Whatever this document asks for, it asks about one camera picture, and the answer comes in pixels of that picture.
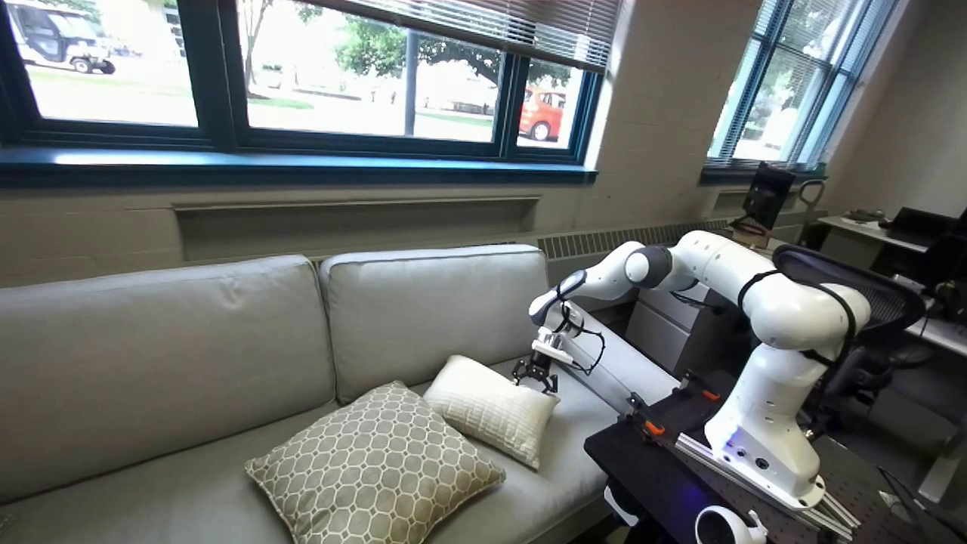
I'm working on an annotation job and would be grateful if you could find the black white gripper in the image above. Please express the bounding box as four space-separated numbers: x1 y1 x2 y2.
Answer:
511 329 574 389

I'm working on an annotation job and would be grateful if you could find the cream ribbed small pillow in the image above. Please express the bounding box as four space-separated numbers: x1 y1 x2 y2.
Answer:
423 354 556 470

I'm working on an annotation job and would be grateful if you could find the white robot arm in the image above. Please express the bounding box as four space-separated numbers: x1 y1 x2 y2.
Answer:
528 231 869 509

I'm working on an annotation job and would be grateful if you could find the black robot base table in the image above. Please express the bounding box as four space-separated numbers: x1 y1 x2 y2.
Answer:
583 388 967 544

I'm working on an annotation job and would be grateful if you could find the black orange clamp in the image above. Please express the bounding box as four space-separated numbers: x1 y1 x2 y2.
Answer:
630 392 668 439

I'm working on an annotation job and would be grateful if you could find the beige geometric patterned pillow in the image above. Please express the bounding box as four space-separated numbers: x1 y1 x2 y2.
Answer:
244 381 504 544

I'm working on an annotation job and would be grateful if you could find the white VR controller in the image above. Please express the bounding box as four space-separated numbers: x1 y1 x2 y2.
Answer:
691 506 769 544

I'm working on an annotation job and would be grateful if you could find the black monitor on sill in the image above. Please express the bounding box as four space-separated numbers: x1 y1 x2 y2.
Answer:
742 164 795 226

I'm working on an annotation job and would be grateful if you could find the black office chair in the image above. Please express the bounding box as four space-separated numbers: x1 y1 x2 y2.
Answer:
775 246 924 427

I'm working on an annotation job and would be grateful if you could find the side blue framed window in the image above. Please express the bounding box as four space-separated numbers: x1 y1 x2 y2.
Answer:
703 0 907 179

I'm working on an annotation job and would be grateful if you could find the white desk with clutter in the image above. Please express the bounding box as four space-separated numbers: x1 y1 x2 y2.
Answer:
816 206 967 354

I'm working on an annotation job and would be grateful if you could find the light grey fabric sofa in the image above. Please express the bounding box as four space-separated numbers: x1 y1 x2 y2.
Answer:
0 241 684 544

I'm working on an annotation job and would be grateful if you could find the large blue framed window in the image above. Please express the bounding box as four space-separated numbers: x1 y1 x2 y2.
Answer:
0 0 631 175

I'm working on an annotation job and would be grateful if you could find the wall radiator grille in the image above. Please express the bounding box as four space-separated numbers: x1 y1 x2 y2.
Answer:
536 225 678 259

